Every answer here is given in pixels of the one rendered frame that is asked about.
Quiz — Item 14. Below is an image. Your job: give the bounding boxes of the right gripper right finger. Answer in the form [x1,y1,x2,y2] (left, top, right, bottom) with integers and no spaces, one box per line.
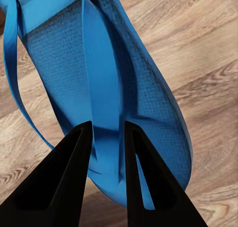
[124,121,208,227]

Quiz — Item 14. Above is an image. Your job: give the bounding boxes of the sandal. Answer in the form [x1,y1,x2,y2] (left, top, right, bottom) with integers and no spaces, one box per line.
[0,0,193,210]

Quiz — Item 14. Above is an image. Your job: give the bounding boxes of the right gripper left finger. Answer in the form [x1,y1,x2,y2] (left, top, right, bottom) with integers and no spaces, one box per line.
[0,121,93,227]

